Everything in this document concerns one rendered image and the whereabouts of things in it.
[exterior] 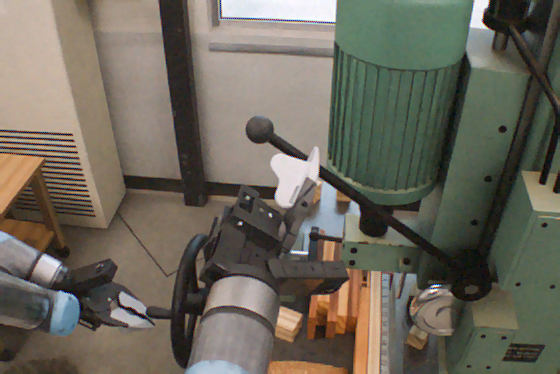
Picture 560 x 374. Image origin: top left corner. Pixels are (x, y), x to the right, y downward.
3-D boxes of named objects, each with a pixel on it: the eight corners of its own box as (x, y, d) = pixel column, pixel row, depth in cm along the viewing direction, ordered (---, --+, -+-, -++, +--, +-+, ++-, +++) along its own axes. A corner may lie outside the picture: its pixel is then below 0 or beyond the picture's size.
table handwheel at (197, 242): (198, 341, 126) (205, 224, 125) (279, 352, 124) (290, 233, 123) (160, 389, 98) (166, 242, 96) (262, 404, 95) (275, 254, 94)
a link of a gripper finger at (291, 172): (293, 122, 62) (258, 190, 60) (334, 148, 64) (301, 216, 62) (284, 127, 65) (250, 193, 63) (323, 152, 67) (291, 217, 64)
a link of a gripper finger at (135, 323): (147, 335, 105) (106, 315, 103) (156, 323, 101) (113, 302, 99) (142, 348, 102) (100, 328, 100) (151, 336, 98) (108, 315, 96)
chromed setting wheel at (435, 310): (403, 322, 89) (416, 274, 81) (473, 327, 87) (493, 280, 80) (403, 336, 86) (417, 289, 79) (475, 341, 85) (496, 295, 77)
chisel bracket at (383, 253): (341, 246, 100) (344, 212, 94) (415, 252, 98) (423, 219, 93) (338, 275, 94) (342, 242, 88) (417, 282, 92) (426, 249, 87)
